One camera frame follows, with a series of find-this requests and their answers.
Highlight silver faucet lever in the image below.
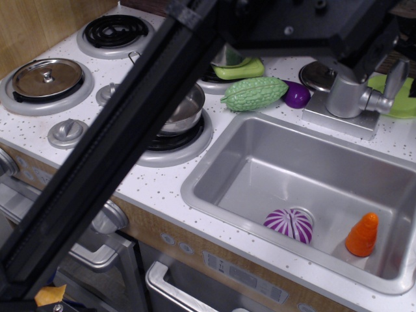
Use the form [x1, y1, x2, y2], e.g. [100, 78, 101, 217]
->
[381, 58, 410, 114]

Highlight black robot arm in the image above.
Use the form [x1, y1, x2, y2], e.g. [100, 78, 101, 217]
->
[1, 1, 398, 307]

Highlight front right stove burner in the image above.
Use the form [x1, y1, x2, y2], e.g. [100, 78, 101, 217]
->
[136, 109, 213, 168]

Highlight stove burner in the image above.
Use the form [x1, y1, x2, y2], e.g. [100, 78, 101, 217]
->
[1, 60, 94, 116]
[136, 109, 213, 168]
[76, 14, 155, 60]
[197, 66, 241, 96]

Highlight small steel saucepan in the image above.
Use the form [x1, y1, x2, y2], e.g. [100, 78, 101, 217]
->
[158, 84, 205, 137]

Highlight back right stove burner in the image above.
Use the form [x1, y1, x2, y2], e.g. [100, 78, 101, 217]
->
[197, 66, 241, 96]

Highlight green toy bitter melon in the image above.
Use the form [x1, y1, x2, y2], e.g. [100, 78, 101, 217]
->
[220, 77, 289, 112]

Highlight green plastic sponge block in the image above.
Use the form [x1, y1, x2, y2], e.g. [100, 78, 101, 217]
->
[211, 58, 265, 80]

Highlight tall steel pot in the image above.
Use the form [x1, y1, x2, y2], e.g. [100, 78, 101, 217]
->
[211, 44, 251, 68]

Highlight purple white striped toy onion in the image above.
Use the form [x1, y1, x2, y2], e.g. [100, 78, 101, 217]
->
[263, 209, 313, 244]

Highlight purple toy eggplant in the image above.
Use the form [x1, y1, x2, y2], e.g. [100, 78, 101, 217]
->
[283, 80, 311, 109]

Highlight silver oven dial knob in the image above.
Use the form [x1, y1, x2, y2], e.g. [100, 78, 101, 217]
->
[90, 200, 129, 235]

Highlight grey oven control panel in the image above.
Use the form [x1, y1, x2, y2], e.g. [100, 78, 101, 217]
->
[202, 250, 289, 304]

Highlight silver stove knob left centre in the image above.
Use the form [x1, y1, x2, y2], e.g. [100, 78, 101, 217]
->
[96, 83, 119, 107]

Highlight silver stove knob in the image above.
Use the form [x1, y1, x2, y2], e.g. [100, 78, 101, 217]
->
[96, 83, 119, 107]
[47, 118, 88, 150]

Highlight steel lid behind faucet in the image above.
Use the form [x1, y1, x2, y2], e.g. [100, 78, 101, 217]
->
[298, 61, 337, 92]

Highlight silver sink basin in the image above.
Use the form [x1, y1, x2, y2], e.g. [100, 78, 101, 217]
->
[181, 112, 415, 294]

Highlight silver stove knob front left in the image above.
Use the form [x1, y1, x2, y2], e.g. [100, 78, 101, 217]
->
[47, 118, 88, 150]

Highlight silver toy faucet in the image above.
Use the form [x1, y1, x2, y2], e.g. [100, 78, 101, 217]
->
[302, 75, 383, 140]

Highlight back left stove burner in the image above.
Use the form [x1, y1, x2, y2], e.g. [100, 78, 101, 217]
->
[76, 14, 155, 60]

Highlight front left stove burner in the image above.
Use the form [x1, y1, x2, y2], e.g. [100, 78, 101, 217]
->
[1, 60, 94, 116]

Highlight orange toy carrot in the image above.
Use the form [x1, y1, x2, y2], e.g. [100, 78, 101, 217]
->
[345, 213, 379, 257]

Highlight steel lid on left burner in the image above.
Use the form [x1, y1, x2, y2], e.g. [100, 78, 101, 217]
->
[12, 58, 83, 98]

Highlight lime green plate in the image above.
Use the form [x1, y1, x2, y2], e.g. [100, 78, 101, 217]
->
[368, 75, 415, 119]

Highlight orange tape piece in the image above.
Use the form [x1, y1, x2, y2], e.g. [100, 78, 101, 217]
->
[34, 284, 66, 307]

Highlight silver dishwasher door handle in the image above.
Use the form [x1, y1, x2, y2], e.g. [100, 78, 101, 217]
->
[145, 261, 235, 311]

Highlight silver oven door handle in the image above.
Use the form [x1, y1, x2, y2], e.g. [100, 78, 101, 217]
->
[1, 180, 118, 272]

